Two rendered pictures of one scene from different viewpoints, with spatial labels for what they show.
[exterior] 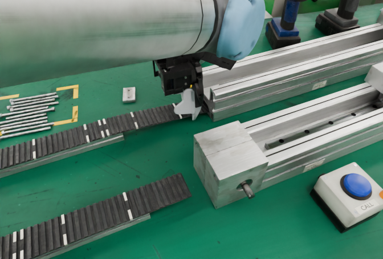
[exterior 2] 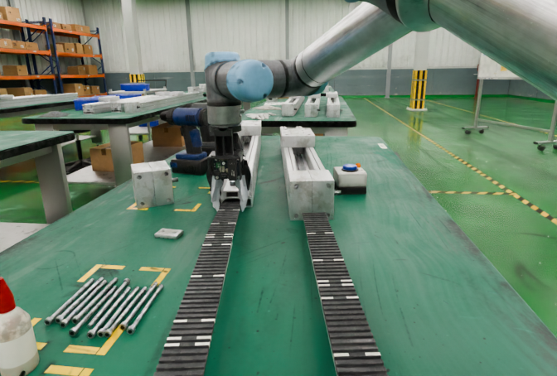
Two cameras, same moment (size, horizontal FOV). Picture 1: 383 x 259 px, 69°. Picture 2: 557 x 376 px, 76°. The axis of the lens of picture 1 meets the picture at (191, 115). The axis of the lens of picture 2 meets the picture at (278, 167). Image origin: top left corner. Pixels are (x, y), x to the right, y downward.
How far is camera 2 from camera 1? 0.72 m
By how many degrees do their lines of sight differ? 64
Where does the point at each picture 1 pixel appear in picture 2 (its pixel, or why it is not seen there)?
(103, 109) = (171, 251)
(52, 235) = (331, 266)
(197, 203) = not seen: hidden behind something
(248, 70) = not seen: hidden behind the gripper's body
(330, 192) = (349, 175)
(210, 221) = (341, 223)
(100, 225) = (333, 244)
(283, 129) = not seen: hidden behind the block
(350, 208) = (361, 173)
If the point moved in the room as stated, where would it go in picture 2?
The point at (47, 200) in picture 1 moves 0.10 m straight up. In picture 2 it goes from (276, 291) to (275, 232)
